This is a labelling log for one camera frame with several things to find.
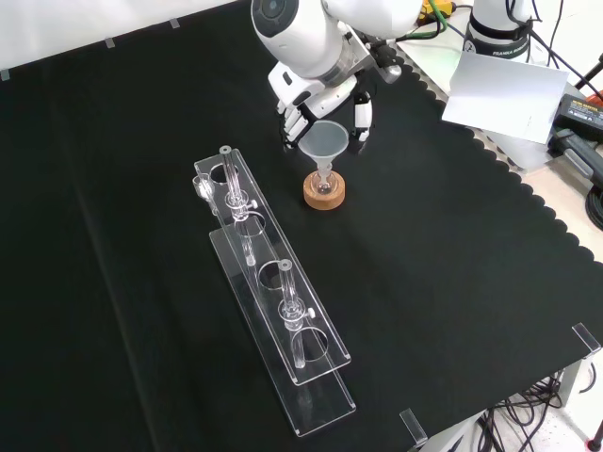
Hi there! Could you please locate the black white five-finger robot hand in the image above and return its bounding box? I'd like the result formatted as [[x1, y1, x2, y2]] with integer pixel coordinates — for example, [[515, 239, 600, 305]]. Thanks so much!
[[267, 60, 376, 154]]

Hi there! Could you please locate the clear plastic funnel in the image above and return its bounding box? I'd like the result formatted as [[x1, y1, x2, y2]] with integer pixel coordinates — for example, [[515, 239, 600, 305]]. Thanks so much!
[[297, 120, 350, 189]]

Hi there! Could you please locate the clear round-bottom flask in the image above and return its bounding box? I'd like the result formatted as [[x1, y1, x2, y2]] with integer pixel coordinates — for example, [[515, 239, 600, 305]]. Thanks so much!
[[313, 169, 338, 198]]

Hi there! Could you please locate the clear acrylic funnel stand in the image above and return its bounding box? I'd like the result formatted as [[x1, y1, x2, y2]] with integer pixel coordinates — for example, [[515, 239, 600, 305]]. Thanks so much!
[[192, 144, 357, 439]]

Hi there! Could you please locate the yellow stop button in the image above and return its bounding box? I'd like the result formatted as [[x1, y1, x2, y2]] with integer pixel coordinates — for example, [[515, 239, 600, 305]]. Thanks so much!
[[420, 0, 457, 23]]

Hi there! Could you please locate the pale board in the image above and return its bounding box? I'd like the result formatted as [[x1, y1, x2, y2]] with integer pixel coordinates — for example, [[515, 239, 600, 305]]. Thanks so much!
[[440, 49, 571, 145]]

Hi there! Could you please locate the black cloth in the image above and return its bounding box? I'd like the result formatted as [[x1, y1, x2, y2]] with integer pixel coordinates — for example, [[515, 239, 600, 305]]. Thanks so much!
[[0, 0, 603, 452]]

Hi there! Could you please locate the black power adapter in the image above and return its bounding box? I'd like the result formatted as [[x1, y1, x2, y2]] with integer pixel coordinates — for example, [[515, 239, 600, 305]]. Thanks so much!
[[559, 92, 603, 124]]

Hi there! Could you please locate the black grey device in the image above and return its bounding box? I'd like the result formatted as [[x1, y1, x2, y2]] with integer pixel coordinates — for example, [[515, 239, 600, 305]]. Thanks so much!
[[550, 126, 603, 180]]

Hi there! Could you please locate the black tripod leg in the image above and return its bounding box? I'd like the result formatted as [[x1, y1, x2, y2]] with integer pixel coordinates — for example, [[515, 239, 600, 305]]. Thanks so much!
[[573, 49, 603, 93]]

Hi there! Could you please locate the cork ring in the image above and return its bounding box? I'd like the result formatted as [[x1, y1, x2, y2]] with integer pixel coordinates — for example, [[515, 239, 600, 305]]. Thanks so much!
[[302, 171, 348, 211]]

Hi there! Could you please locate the green cable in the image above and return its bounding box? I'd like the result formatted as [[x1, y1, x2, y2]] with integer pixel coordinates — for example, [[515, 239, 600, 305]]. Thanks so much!
[[394, 0, 456, 44]]

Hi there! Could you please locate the black cable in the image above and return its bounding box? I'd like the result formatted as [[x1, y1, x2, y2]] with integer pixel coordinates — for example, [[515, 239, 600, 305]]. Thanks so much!
[[475, 371, 603, 452]]

